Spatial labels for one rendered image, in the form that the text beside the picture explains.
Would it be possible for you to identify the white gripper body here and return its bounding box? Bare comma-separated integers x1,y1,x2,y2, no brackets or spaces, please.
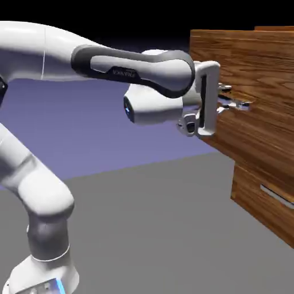
194,60,221,139

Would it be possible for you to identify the straight silver drawer handle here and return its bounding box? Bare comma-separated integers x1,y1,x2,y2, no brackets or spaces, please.
260,184,294,210

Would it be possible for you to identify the curved silver drawer handle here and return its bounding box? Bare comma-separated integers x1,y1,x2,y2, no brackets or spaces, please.
218,93,252,111

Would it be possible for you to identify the brown wooden cabinet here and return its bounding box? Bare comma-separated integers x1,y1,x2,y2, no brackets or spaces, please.
189,25,294,250

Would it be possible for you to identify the small wooden drawer front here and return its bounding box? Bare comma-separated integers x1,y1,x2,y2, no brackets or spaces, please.
230,164,294,250

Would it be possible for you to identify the large wooden drawer front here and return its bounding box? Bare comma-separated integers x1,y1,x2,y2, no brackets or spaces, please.
189,29,294,199

